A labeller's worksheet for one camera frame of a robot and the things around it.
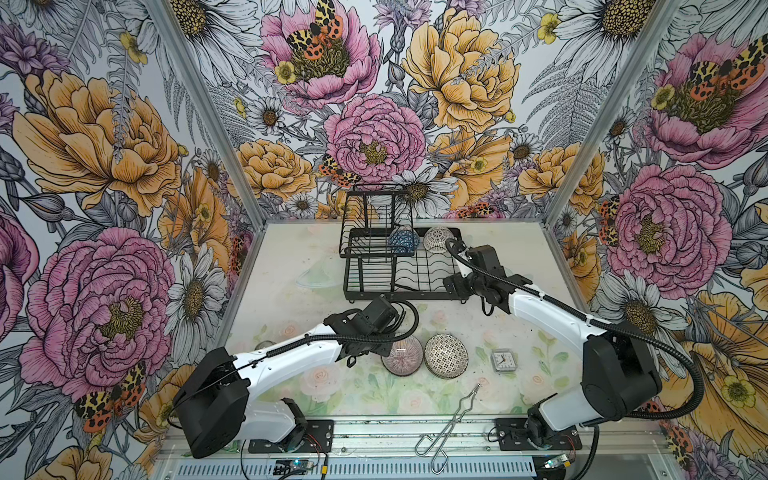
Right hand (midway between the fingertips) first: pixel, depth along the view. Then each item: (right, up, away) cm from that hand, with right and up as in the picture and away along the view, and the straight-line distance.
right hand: (461, 284), depth 90 cm
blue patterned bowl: (-16, +14, +22) cm, 30 cm away
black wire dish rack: (-22, +8, -5) cm, 24 cm away
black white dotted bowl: (-5, -20, -5) cm, 21 cm away
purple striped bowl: (-17, -20, -5) cm, 26 cm away
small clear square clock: (+11, -21, -5) cm, 24 cm away
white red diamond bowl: (-5, +14, +22) cm, 26 cm away
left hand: (-23, -16, -7) cm, 29 cm away
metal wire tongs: (-9, -37, -16) cm, 41 cm away
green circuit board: (-44, -41, -19) cm, 63 cm away
